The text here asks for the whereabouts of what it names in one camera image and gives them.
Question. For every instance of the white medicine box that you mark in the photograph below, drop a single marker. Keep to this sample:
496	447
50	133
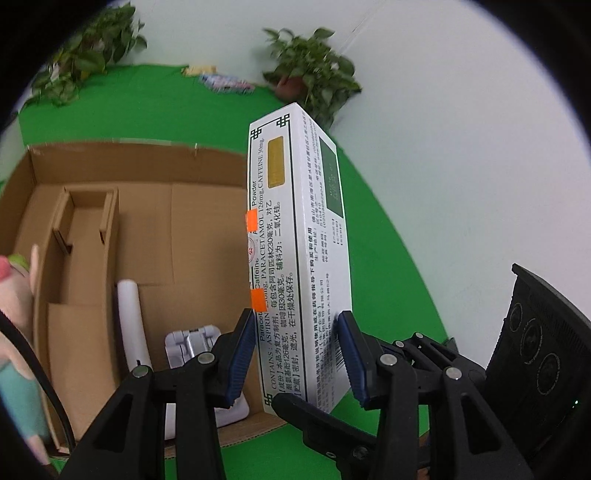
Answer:
300	230

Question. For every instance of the cardboard box with inner flaps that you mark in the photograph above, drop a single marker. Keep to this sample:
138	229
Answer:
184	230

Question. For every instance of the white folding stand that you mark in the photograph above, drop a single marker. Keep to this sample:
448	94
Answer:
184	344

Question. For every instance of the pink pig plush toy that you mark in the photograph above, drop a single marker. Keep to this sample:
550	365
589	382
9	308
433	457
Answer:
18	295

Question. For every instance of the green potted plant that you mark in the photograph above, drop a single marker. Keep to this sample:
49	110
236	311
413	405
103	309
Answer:
314	74
87	50

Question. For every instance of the yellow flat packet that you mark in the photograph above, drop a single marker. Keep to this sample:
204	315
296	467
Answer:
201	70

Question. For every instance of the white tube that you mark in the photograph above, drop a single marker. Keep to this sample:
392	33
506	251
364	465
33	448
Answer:
131	318

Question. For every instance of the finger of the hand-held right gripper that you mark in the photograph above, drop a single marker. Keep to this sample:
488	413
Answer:
431	348
323	429

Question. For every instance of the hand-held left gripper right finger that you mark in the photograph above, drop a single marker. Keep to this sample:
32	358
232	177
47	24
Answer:
348	360

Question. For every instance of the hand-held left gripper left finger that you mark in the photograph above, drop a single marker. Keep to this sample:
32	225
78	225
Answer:
242	355

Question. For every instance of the pink purple printed packet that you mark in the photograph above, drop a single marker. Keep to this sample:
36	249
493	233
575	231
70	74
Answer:
228	84

